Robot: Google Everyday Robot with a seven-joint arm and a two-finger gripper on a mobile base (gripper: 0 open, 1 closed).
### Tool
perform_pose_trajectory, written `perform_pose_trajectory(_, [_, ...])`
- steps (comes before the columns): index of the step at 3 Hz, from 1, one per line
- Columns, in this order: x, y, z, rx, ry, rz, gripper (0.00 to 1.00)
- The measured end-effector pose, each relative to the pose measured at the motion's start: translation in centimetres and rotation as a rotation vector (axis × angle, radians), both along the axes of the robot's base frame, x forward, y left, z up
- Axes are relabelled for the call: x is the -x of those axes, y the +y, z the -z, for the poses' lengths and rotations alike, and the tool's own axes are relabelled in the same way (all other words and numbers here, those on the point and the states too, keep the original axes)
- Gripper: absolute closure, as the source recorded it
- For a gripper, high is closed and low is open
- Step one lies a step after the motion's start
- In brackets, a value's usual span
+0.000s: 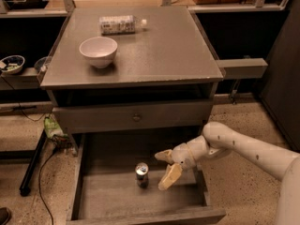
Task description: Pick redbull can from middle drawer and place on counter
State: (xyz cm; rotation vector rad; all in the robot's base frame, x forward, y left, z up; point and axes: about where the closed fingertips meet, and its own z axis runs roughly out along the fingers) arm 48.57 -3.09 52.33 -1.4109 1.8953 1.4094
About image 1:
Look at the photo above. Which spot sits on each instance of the closed drawer with knob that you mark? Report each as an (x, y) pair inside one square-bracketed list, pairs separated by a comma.
[(112, 117)]

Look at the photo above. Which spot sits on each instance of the brown shoe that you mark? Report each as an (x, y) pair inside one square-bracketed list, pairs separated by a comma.
[(5, 215)]

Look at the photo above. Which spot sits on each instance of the black metal bar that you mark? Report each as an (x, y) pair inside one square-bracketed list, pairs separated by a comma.
[(24, 187)]

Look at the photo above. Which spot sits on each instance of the open bottom drawer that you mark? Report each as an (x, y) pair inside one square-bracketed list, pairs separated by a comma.
[(107, 193)]

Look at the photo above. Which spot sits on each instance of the plastic water bottle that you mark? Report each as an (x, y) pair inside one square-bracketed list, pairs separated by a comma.
[(125, 24)]

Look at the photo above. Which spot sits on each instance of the white bowl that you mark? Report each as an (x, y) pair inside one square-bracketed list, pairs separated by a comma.
[(99, 52)]

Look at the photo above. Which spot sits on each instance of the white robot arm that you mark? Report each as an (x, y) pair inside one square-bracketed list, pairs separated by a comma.
[(216, 139)]

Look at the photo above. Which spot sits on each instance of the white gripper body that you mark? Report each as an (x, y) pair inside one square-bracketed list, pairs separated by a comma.
[(182, 155)]

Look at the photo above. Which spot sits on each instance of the blue patterned bowl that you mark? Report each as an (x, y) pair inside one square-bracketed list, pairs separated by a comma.
[(12, 64)]

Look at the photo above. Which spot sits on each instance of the green snack bag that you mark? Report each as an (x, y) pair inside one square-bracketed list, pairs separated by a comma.
[(52, 128)]

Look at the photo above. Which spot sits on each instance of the small glass bowl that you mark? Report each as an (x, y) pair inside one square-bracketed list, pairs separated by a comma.
[(42, 64)]

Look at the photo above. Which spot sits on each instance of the redbull can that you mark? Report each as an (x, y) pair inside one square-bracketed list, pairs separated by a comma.
[(141, 171)]

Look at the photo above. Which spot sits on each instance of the grey side shelf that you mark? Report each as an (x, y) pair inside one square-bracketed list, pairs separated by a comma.
[(246, 68)]

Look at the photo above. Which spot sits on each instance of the grey drawer cabinet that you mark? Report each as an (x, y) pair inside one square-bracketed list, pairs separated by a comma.
[(168, 61)]

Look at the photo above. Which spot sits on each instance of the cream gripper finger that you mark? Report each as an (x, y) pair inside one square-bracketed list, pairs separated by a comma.
[(165, 155), (172, 174)]

